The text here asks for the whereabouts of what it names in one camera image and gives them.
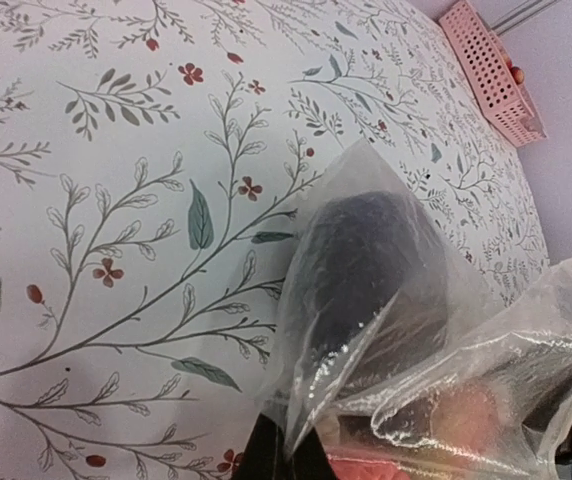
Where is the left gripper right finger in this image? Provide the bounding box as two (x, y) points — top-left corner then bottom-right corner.
(288, 432), (338, 480)

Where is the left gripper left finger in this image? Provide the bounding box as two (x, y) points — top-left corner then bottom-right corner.
(233, 414), (286, 480)

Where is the red orange fake mango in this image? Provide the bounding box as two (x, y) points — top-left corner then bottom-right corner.
(328, 454), (411, 480)

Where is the clear zip top bag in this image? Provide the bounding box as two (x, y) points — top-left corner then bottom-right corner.
(262, 141), (572, 479)

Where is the red fake apple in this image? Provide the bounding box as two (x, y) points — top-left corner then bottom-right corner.
(430, 383), (500, 453)

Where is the dark purple fake eggplant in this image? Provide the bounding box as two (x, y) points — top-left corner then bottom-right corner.
(274, 191), (448, 394)

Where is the floral table mat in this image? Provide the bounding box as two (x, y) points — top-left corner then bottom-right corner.
(0, 1), (549, 479)

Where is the pink plastic basket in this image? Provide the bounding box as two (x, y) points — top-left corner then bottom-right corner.
(438, 1), (547, 147)

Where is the right aluminium frame post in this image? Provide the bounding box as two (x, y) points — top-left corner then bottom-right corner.
(491, 0), (556, 36)

